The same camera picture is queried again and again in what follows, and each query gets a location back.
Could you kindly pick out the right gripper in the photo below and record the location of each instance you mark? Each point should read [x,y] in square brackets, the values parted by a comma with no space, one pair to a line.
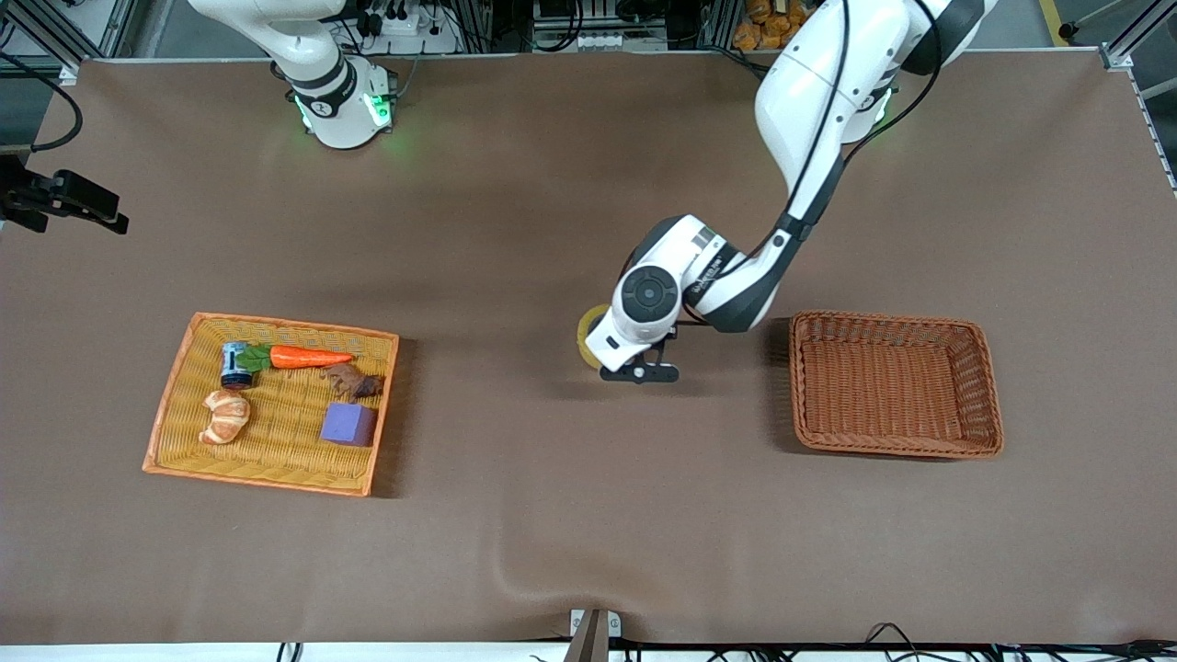
[39,195]

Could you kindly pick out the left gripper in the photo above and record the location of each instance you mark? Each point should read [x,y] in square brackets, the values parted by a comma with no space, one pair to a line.
[671,336]

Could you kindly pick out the yellow tape roll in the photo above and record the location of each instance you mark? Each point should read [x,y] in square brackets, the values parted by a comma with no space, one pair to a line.
[586,336]

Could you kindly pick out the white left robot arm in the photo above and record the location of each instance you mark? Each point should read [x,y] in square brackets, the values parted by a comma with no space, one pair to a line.
[809,101]

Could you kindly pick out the brown table cover sheet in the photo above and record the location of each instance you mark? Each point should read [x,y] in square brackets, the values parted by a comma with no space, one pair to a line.
[588,515]

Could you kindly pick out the small blue white can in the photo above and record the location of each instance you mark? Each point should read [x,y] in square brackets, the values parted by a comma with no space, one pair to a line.
[234,366]

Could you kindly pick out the brown wicker basket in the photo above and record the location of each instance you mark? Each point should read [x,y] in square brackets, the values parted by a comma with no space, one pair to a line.
[897,386]

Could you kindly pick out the toy croissant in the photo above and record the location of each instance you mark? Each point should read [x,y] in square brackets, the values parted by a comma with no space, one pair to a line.
[225,418]

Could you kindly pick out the orange toy carrot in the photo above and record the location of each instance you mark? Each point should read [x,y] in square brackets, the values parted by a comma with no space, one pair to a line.
[308,357]

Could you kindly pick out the yellow wicker tray orange rim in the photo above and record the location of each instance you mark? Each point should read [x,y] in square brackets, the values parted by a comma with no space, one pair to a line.
[276,423]

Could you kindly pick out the brown toy animal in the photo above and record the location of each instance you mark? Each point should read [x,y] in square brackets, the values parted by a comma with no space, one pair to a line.
[354,381]

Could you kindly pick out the purple cube block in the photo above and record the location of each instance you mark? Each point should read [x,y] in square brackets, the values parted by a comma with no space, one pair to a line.
[348,425]

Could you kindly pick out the bag of orange bread rolls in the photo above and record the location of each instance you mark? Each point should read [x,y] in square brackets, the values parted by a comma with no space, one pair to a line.
[768,26]

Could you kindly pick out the white power strip with plugs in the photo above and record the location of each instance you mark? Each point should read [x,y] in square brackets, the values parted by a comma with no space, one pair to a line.
[414,32]

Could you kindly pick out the aluminium frame profile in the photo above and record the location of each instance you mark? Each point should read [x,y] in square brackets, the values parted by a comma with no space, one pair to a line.
[64,37]
[1140,46]

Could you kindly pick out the metal table edge bracket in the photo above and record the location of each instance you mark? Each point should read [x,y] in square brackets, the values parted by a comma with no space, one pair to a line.
[593,634]

